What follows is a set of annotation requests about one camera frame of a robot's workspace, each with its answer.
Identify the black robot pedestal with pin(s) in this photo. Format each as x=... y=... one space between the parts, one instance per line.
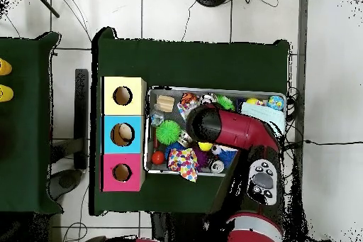
x=187 y=230

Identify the side table with green cloth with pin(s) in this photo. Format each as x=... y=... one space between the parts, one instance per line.
x=25 y=134

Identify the yellow round object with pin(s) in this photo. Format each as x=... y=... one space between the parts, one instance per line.
x=3 y=67
x=5 y=92

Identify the orange tiger toy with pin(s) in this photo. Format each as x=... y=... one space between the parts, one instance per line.
x=189 y=100

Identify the crushed silver can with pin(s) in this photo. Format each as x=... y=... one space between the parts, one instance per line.
x=209 y=98

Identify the pale wooden block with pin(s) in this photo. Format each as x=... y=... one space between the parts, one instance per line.
x=165 y=103

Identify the red ball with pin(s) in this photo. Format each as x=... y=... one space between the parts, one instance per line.
x=158 y=157

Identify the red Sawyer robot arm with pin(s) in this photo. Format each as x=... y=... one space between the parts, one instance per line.
x=238 y=128

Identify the wooden box with three holes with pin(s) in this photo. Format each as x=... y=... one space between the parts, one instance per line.
x=133 y=140

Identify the yellow smiley ball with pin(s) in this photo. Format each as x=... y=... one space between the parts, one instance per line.
x=205 y=146

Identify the blue globe ball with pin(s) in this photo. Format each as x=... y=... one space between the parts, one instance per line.
x=275 y=103

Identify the mint green cloth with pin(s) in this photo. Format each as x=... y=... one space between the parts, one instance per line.
x=266 y=112

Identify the large green spiky ball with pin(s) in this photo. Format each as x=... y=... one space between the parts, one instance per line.
x=168 y=132

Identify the black rod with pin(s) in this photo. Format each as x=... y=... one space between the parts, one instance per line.
x=45 y=2

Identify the clear shallow mesh bin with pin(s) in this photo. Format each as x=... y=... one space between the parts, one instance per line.
x=164 y=169

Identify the small green spiky ball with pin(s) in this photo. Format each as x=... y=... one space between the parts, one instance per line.
x=226 y=102

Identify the polka dot colourful cloth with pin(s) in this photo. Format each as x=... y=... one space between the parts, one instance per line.
x=183 y=163

